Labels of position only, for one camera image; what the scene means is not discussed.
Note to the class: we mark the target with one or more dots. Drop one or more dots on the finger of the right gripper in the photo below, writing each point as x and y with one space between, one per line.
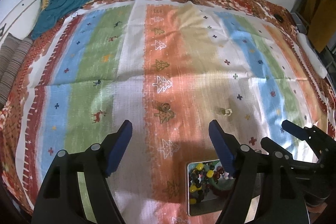
273 148
295 130

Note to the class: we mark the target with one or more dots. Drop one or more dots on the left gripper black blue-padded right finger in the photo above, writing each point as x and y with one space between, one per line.
280 198

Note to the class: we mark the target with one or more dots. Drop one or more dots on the grey striped pillow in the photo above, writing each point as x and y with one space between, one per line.
13 53

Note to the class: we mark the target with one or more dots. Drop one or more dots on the metal tin box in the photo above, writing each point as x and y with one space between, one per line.
201 197

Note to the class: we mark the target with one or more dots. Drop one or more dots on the black round object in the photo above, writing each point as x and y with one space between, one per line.
278 17

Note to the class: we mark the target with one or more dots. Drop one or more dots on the mustard hanging garment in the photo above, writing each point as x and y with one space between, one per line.
320 16

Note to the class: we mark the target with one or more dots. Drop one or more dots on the white power strip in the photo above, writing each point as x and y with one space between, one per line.
312 56

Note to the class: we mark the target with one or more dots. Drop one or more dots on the striped colourful woven cloth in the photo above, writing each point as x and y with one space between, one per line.
168 69

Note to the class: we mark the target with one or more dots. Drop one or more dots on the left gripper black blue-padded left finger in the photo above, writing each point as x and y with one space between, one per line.
59 199

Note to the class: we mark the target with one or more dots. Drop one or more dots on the green jade bangle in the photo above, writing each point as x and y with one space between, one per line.
221 180

